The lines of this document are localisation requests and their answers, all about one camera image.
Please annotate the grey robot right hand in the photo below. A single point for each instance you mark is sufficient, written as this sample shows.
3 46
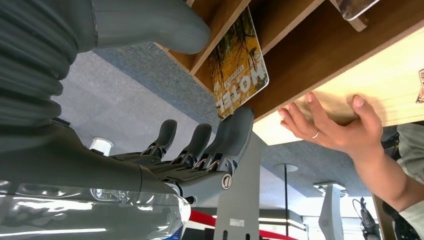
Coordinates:
82 165

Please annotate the person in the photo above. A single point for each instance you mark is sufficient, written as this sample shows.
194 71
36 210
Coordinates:
412 149

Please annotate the wooden card holder rack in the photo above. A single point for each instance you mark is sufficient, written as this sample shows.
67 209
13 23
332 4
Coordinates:
314 49

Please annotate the grey stanchion round base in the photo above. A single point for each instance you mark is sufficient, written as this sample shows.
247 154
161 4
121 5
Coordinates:
286 172

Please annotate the grey kiosk stand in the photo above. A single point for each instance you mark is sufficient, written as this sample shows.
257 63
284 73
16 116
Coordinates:
331 212
240 198

